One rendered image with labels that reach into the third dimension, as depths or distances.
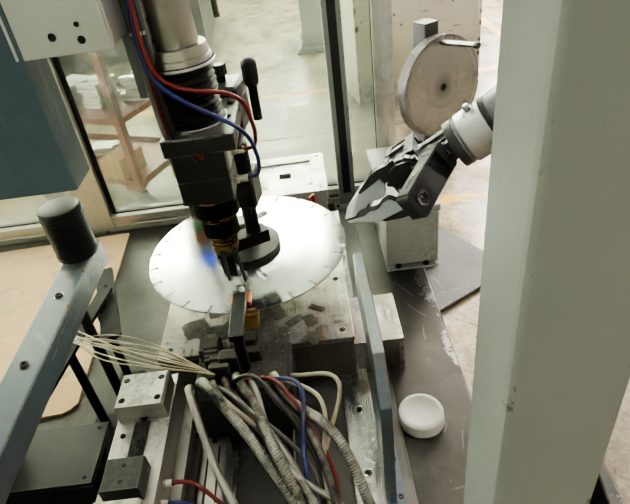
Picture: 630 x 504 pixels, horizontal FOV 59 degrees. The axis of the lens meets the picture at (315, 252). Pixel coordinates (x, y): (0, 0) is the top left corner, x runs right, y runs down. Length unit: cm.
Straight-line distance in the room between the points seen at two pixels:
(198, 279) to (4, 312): 58
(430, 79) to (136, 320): 120
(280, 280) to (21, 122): 42
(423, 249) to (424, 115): 84
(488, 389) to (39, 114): 49
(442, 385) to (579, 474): 72
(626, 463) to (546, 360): 169
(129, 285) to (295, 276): 53
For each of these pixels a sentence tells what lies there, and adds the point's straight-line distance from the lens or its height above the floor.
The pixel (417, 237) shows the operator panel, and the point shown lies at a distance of 113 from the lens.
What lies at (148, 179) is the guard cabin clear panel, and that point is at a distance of 143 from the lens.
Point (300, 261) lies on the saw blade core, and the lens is 88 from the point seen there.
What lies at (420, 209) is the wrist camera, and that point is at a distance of 76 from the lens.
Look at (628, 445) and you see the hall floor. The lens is 191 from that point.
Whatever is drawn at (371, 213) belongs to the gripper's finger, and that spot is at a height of 101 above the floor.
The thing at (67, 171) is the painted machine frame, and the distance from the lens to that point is 61.
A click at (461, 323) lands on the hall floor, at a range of 214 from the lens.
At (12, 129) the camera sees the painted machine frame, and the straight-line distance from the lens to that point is 62.
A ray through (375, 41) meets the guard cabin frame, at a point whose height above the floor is 113.
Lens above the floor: 147
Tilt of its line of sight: 35 degrees down
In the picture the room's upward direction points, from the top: 8 degrees counter-clockwise
